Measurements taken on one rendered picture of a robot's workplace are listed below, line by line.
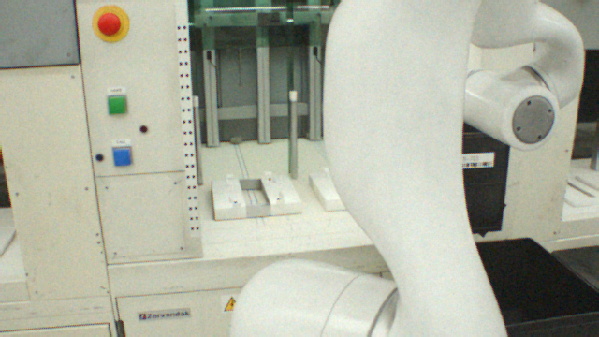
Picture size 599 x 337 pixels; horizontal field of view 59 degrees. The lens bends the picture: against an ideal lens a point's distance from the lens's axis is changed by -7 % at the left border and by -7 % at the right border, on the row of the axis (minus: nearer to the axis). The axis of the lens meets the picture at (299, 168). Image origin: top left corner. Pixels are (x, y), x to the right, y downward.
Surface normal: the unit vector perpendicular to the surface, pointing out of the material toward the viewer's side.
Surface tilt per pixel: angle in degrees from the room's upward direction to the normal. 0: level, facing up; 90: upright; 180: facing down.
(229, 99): 90
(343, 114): 87
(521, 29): 111
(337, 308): 28
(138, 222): 90
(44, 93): 90
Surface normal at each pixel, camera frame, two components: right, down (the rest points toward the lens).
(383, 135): -0.25, 0.22
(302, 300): -0.29, -0.68
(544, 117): 0.21, 0.30
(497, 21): -0.18, 0.78
